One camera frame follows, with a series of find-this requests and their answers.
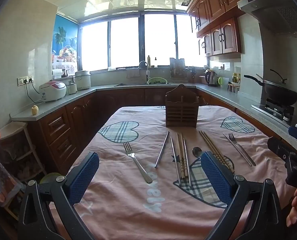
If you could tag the white and pink rice cooker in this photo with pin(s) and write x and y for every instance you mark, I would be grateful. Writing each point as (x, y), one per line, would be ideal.
(52, 91)

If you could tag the wooden utensil holder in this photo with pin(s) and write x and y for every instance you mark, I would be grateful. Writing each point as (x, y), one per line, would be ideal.
(181, 111)

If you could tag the white corner shelf rack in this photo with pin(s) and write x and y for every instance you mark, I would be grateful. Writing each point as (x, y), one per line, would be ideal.
(16, 152)

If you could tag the chrome kitchen faucet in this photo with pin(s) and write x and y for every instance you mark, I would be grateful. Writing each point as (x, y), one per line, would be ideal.
(146, 72)

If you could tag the yellow bottle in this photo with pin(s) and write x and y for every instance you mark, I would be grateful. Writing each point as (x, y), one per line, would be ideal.
(149, 62)

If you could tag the large kitchen window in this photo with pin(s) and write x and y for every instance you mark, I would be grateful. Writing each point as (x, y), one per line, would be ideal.
(138, 40)

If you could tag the steel range hood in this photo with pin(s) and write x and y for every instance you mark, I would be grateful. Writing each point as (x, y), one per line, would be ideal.
(276, 7)

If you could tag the white bowl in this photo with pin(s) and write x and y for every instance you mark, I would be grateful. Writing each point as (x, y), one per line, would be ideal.
(112, 68)

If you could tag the green cup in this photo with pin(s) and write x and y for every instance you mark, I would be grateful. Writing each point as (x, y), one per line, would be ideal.
(223, 82)

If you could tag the light wooden chopstick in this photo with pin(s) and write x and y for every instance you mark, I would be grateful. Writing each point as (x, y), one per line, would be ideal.
(215, 145)
(209, 145)
(212, 145)

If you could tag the metal dish rack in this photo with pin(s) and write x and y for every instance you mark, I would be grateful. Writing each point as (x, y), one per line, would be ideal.
(181, 70)

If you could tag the small white cooking pot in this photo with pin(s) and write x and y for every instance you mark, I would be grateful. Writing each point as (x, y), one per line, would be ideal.
(71, 88)

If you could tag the kitchen sink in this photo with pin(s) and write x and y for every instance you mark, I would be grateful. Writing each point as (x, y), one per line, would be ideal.
(131, 85)

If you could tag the tropical fruit wall poster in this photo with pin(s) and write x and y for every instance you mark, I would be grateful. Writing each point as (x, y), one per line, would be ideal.
(64, 42)

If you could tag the dark jar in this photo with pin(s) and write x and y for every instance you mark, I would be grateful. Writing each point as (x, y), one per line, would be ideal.
(65, 73)

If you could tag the green waste bowl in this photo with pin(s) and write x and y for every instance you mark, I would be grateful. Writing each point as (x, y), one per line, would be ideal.
(49, 178)

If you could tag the steel spoon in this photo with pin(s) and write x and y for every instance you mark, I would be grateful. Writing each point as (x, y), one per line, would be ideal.
(197, 152)

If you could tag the wooden base cabinets with counter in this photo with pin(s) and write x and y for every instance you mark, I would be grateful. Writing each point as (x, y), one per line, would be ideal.
(63, 125)

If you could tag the green colander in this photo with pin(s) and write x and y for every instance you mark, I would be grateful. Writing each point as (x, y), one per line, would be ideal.
(157, 81)

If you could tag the small dark-capped bottle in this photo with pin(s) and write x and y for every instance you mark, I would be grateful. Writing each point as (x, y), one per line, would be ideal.
(155, 62)

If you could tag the steel electric kettle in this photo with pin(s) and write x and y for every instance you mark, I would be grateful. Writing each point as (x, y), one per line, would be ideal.
(211, 78)

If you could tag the steel fork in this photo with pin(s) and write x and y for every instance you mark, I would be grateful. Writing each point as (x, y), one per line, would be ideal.
(239, 149)
(136, 161)

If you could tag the row of spice jars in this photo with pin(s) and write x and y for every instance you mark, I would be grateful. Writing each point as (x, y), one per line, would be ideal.
(233, 88)

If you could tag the gas stove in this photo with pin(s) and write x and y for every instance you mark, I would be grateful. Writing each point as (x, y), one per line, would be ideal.
(278, 111)

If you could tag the black wok with lid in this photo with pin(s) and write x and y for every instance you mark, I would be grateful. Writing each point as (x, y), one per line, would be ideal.
(281, 93)

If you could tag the white wall socket strip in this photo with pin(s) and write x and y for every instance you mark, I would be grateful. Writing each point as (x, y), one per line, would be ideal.
(26, 80)

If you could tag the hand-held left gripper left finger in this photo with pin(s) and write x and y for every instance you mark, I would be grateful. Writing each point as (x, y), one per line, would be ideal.
(84, 177)

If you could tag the pink container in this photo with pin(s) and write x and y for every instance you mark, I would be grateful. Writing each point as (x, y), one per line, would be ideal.
(202, 80)

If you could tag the small yellow figurine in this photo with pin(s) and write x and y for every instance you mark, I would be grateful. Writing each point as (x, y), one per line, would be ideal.
(35, 110)

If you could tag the large white electric cooker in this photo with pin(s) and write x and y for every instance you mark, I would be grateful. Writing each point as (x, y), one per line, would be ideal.
(83, 80)

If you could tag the pink plaid-heart tablecloth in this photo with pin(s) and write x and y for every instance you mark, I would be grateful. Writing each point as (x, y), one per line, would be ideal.
(128, 205)

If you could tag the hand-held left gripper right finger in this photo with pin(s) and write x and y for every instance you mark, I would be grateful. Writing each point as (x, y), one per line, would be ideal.
(214, 177)

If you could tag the wooden upper cabinets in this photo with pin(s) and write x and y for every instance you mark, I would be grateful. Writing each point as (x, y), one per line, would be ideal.
(218, 17)

